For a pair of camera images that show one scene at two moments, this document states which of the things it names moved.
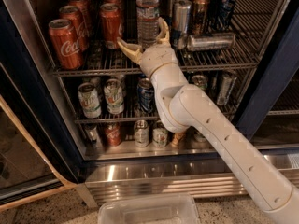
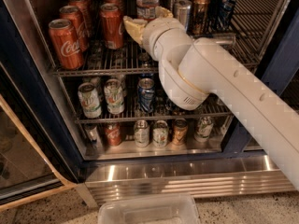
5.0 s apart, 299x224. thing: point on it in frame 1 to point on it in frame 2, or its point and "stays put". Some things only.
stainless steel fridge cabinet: [89, 104] stays put
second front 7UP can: [114, 96] stays put
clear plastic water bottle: [148, 14] stays put
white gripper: [158, 59] to [158, 34]
